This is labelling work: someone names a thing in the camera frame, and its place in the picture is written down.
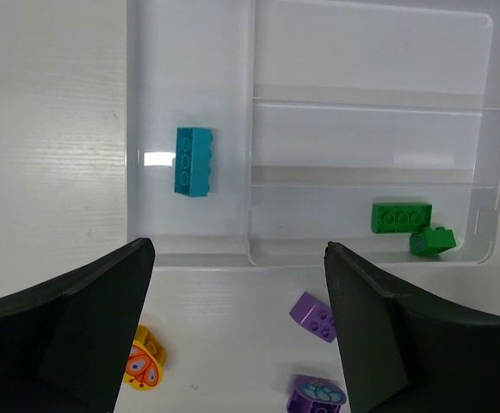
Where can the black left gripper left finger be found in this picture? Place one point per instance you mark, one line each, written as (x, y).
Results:
(64, 343)

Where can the small green lego brick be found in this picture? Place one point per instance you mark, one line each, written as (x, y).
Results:
(432, 241)

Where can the teal long lego brick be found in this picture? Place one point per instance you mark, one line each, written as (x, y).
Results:
(193, 161)

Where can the purple curved lego brick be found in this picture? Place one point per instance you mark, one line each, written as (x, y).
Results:
(314, 316)

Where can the green long lego brick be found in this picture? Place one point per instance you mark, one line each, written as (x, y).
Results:
(391, 218)

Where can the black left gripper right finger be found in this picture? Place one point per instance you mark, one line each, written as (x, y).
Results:
(404, 349)

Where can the white compartment tray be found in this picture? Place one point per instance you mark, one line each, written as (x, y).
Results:
(318, 110)

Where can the purple flower lego brick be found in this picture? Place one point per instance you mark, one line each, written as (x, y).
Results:
(311, 394)

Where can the yellow butterfly lego brick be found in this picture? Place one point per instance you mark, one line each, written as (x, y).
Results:
(144, 369)

